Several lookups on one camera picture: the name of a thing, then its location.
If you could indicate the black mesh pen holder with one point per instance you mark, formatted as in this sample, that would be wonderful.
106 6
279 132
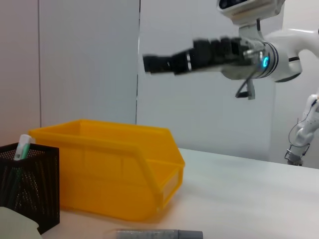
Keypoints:
30 186

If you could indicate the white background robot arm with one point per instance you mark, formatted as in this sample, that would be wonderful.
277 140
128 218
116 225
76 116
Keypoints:
306 129

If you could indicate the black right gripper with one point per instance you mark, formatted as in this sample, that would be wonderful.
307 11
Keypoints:
209 56

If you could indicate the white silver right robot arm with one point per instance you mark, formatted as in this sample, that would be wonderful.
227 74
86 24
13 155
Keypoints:
286 44

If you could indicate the green utility knife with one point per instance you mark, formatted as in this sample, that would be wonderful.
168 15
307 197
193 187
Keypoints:
23 147

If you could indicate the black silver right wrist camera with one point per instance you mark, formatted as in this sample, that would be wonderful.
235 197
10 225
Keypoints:
244 10

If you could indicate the yellow plastic bin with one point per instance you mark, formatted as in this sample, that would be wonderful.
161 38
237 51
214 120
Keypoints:
112 174

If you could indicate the grey pen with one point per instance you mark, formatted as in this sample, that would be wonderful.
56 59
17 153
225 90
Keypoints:
154 234

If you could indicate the green glass fruit plate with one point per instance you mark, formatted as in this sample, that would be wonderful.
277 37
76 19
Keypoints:
15 224

